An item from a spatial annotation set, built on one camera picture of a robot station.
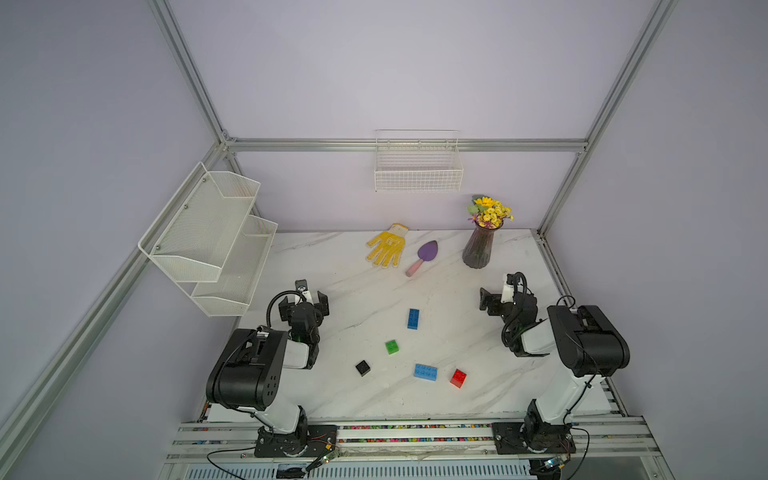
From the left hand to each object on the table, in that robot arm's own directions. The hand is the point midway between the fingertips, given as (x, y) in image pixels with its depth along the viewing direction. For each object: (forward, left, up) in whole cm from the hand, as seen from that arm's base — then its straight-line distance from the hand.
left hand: (303, 298), depth 94 cm
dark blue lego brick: (-5, -35, -5) cm, 36 cm away
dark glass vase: (+17, -59, +4) cm, 61 cm away
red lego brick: (-24, -47, -4) cm, 53 cm away
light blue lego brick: (-22, -38, -5) cm, 44 cm away
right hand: (+4, -64, -4) cm, 64 cm away
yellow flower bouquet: (+19, -59, +19) cm, 65 cm away
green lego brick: (-14, -29, -5) cm, 32 cm away
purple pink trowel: (+25, -42, -6) cm, 49 cm away
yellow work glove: (+27, -27, -5) cm, 39 cm away
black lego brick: (-21, -20, -4) cm, 29 cm away
